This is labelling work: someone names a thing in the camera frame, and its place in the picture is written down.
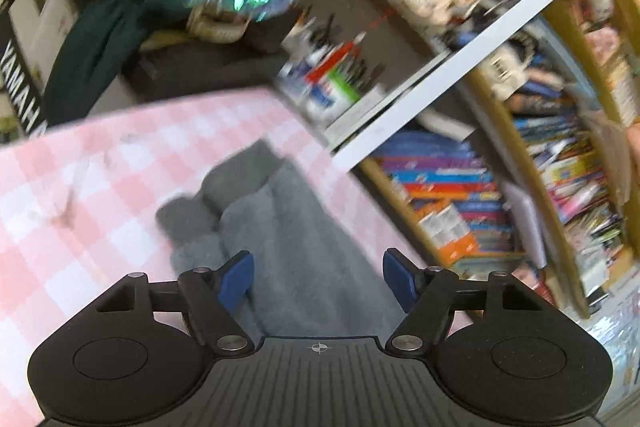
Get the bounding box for white shelf board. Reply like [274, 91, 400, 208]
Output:
[298, 0, 567, 172]

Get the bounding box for holder of pens and markers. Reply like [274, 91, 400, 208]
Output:
[274, 7, 388, 128]

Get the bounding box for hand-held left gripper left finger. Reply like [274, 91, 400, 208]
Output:
[95, 250, 256, 356]

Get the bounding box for row of colourful books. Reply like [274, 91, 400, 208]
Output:
[372, 22, 640, 308]

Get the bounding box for pink checked blanket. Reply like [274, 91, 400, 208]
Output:
[0, 87, 473, 427]

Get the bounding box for black box with white letters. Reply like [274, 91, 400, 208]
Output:
[0, 0, 81, 140]

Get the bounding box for woven basket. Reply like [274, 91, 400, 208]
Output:
[186, 4, 251, 45]

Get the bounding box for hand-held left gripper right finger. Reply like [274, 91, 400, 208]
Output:
[382, 249, 555, 354]

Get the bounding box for dark green cloth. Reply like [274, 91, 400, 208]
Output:
[44, 0, 201, 128]

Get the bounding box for grey fleece pants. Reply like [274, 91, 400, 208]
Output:
[156, 139, 472, 341]

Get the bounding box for wooden bookshelf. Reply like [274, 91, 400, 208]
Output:
[357, 0, 640, 320]

